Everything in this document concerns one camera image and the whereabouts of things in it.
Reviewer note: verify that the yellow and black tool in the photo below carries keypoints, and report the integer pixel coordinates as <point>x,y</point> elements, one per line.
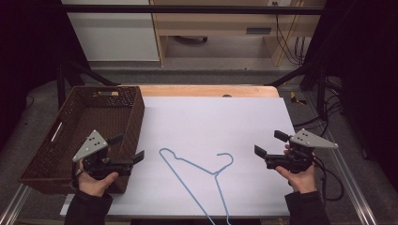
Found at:
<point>294,97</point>

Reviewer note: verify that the white cabinet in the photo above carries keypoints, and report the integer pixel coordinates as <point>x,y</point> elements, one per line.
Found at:
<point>115,37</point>

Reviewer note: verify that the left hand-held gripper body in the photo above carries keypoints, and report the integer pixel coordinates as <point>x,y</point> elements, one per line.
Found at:
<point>90,146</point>

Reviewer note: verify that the black metal stand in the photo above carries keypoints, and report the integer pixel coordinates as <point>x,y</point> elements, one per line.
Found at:
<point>320,90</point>
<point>61,84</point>

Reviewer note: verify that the light wooden desk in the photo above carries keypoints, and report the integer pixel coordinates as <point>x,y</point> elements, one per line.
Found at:
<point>219,23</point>

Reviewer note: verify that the aluminium frame rail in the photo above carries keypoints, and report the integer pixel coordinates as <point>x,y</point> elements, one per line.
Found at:
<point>14,204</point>
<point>350,187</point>

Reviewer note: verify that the person's left hand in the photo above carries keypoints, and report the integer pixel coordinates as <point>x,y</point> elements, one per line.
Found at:
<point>94,186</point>

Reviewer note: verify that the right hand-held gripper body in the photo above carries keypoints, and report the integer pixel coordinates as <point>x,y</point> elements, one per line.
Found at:
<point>308,140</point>

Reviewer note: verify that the brown woven plastic basket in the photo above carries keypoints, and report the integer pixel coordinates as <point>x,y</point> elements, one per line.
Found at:
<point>94,112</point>

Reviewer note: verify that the black curtain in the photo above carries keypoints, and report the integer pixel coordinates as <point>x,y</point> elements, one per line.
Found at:
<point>366,62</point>
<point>28,47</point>

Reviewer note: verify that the person's right hand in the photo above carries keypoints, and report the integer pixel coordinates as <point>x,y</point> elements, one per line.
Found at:
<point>302,182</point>

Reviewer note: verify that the wooden table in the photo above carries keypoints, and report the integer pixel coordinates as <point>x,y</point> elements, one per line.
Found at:
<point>187,91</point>

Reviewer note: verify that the white table sheet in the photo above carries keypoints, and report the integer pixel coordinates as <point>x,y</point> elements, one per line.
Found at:
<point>203,125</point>

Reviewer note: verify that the black horizontal frame bar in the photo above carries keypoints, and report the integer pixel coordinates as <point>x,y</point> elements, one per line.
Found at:
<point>187,9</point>

